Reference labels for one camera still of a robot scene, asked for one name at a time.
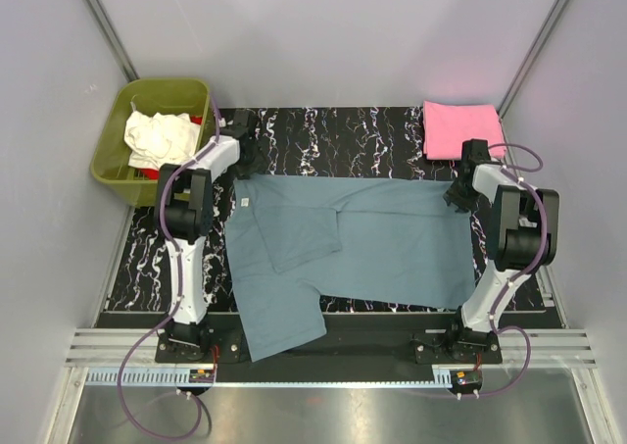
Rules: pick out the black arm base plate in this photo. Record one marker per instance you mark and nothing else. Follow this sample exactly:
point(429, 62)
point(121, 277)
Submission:
point(368, 348)

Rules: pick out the aluminium frame post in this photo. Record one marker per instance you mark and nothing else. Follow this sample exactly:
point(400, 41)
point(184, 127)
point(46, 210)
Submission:
point(542, 37)
point(105, 25)

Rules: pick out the olive green plastic bin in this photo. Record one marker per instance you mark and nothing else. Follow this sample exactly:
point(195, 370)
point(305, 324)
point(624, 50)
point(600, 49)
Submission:
point(149, 96)

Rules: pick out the white t shirt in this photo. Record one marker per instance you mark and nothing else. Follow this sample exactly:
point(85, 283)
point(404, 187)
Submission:
point(160, 139)

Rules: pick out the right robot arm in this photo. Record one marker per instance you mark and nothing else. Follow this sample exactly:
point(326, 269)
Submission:
point(521, 237)

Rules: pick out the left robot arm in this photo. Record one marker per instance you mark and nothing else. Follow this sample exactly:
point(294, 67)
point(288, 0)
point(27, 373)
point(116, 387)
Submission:
point(184, 213)

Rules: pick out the blue-grey t shirt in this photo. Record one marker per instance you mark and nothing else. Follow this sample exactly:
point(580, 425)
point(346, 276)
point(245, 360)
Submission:
point(294, 239)

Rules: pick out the red t shirt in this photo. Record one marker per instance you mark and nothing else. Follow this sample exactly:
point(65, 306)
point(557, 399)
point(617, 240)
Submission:
point(152, 174)

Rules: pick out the slotted cable duct rail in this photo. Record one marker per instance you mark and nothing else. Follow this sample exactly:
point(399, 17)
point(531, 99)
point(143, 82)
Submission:
point(440, 379)

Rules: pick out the left aluminium frame post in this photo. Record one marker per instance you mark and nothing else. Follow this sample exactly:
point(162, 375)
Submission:
point(105, 25)

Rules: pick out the black marbled table mat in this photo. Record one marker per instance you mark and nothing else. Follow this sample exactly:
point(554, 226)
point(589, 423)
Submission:
point(362, 142)

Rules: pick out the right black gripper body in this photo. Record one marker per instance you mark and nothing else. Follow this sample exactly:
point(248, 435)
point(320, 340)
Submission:
point(461, 196)

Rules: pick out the right aluminium frame post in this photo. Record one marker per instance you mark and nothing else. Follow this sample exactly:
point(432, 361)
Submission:
point(542, 37)

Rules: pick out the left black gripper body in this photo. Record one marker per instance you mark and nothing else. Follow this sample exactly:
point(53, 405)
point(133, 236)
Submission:
point(252, 164)

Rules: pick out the folded pink t shirt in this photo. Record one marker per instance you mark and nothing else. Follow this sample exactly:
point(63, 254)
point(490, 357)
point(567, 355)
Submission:
point(448, 126)

